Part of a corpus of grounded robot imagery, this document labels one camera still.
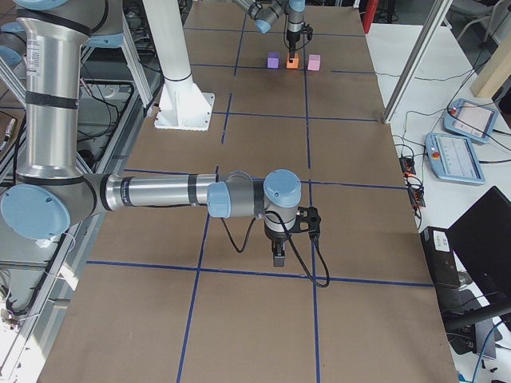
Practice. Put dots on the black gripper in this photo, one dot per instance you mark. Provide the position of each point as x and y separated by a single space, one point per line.
277 237
292 41

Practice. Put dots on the orange foam block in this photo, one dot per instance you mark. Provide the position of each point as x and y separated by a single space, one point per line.
292 63

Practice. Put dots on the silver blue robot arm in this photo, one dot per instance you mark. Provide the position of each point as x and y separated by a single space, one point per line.
265 17
52 194

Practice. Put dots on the purple foam block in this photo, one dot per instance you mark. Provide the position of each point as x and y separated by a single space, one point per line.
273 59

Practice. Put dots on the pink foam block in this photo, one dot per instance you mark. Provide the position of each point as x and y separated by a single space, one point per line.
314 62

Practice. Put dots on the black power strip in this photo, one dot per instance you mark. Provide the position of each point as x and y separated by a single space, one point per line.
413 184

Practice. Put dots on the black computer box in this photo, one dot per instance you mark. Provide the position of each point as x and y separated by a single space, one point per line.
440 258

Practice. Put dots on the near blue teach pendant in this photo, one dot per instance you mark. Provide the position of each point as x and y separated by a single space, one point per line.
453 158

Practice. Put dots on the blue teach pendant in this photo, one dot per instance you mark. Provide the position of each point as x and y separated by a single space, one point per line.
466 118
453 158

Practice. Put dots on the far blue teach pendant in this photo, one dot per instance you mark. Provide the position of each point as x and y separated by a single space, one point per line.
466 118

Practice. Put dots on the black monitor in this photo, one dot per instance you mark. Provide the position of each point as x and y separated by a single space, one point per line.
480 238

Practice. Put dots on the wooden beam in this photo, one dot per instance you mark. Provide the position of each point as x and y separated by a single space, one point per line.
495 72

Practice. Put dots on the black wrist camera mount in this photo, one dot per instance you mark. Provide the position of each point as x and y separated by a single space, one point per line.
307 220
307 31

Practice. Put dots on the white pedestal column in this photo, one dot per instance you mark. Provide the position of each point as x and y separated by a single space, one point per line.
182 105

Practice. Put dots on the aluminium frame post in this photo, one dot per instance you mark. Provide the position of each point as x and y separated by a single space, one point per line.
433 21

